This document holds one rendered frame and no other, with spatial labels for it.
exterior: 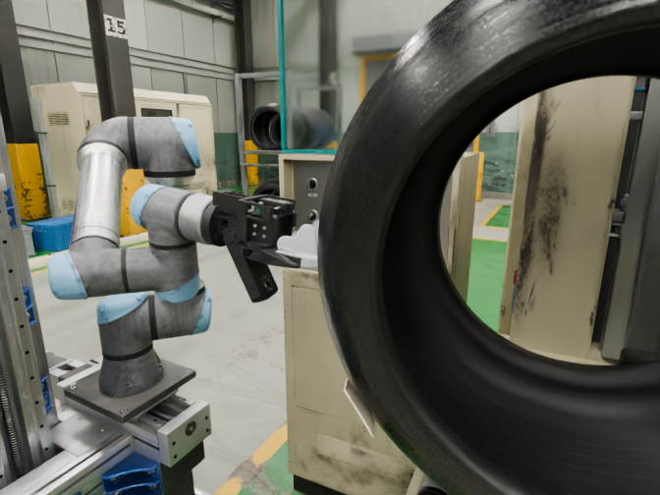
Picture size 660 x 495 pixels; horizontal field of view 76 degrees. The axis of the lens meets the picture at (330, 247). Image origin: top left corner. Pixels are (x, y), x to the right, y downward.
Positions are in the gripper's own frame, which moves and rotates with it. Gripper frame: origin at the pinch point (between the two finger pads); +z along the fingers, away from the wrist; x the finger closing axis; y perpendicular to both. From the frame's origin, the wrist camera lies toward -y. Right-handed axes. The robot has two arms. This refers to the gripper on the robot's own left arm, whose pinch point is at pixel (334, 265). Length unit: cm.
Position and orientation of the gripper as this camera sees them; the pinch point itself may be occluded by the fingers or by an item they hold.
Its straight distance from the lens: 58.0
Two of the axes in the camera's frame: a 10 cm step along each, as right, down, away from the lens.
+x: 4.3, -2.2, 8.7
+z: 9.0, 2.2, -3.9
